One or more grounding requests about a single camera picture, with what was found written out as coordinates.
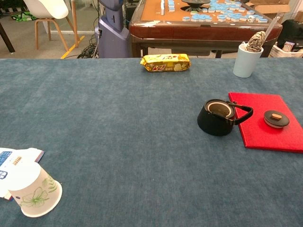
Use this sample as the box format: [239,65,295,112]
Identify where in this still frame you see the black teapot lid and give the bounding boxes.
[264,110,290,129]

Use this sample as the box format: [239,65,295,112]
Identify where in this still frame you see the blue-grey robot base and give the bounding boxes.
[94,0,131,59]

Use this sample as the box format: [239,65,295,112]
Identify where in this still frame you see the black teapot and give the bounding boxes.
[197,98,254,137]

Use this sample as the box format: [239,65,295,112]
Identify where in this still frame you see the blue felt tablecloth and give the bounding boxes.
[0,57,303,227]

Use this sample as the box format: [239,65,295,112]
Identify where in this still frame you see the yellow biscuit packet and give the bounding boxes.
[140,53,192,73]

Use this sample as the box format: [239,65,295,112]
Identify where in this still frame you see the brown mahjong table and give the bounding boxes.
[129,0,284,59]

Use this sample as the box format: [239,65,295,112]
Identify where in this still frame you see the light blue cup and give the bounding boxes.
[233,42,264,79]

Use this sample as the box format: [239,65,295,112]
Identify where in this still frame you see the red felt mat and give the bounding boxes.
[228,92,303,154]

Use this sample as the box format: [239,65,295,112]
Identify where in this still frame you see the black mahjong table dome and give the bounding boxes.
[181,0,211,12]

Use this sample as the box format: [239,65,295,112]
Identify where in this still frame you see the grey braided cup filling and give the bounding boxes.
[246,31,267,52]

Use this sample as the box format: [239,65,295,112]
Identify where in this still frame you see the white basket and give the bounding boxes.
[269,44,303,58]

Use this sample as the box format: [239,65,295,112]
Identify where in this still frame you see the white flower paper cup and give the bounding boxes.
[8,162,63,218]

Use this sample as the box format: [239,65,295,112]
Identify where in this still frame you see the white wet wipes pack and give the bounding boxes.
[0,147,45,201]

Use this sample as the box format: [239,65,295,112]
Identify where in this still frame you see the white chair wooden legs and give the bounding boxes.
[23,0,75,52]

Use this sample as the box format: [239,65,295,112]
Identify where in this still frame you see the clear plastic stick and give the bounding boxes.
[264,11,285,40]

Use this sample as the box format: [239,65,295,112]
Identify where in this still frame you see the cardboard box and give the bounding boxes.
[245,0,291,21]

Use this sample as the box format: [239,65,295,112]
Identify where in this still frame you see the green bag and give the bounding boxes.
[11,11,37,22]

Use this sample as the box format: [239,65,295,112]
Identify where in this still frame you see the dark table leg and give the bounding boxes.
[0,22,16,53]

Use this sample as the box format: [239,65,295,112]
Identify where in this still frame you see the black bag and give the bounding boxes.
[276,19,303,52]

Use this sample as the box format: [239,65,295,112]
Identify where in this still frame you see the black floor cable bundle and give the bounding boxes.
[77,35,100,59]

